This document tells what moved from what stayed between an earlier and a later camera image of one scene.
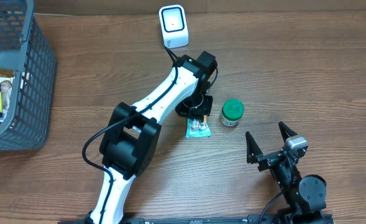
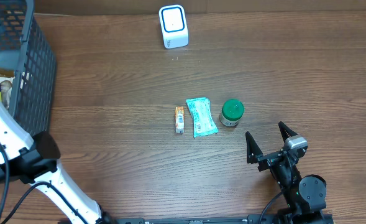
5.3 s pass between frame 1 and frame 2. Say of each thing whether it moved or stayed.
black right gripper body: stayed
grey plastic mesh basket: stayed
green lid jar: stayed
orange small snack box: moved
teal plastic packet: moved
